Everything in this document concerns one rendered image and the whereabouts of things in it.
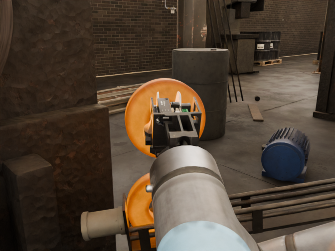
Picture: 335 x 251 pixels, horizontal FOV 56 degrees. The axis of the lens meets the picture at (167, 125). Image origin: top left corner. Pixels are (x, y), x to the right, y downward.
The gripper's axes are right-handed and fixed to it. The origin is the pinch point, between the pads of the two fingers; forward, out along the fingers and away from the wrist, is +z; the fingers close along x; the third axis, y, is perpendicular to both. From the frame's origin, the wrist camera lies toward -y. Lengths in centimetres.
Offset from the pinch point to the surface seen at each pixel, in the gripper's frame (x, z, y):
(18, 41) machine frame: 31.3, 21.7, 6.1
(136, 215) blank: 5.9, -6.0, -22.2
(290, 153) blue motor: -100, 107, -98
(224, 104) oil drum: -88, 220, -122
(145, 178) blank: 3.9, -2.3, -15.1
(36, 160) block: 27.0, 4.0, -14.2
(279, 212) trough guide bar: -25.1, -7.6, -22.3
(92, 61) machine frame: 16.3, 30.3, -2.0
